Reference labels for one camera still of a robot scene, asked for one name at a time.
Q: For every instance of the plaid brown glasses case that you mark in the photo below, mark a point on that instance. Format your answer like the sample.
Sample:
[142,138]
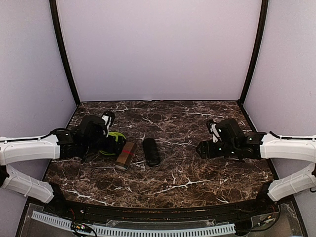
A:
[126,157]

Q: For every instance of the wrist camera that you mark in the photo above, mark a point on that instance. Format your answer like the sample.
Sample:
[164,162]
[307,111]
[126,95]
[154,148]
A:
[211,126]
[108,117]

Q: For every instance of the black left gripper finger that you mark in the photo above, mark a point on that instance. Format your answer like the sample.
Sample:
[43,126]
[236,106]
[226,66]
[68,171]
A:
[115,138]
[116,149]

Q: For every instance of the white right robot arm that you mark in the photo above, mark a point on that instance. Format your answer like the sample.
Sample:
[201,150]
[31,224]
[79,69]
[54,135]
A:
[289,148]

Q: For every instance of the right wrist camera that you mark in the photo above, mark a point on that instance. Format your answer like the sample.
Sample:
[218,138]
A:
[211,126]

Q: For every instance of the green plate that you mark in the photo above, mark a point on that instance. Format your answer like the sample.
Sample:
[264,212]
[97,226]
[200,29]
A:
[105,146]

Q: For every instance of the black quilted glasses case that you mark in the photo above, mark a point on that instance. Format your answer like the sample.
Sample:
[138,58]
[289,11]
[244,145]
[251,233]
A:
[151,152]

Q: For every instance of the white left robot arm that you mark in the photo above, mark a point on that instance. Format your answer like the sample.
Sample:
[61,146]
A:
[15,152]

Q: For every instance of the black corner frame post left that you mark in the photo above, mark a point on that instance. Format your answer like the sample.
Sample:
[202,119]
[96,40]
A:
[62,51]

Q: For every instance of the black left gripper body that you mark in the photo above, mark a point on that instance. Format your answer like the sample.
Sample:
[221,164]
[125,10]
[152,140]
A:
[94,145]

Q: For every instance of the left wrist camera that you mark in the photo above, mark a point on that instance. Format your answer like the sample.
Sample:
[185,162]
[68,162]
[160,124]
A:
[108,117]

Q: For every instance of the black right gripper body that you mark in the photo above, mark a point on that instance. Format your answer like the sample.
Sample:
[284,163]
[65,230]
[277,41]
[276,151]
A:
[228,149]

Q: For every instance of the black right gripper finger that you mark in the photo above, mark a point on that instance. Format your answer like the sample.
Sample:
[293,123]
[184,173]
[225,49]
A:
[204,145]
[204,153]

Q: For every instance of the white slotted cable duct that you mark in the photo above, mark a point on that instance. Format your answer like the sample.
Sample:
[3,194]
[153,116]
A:
[131,229]

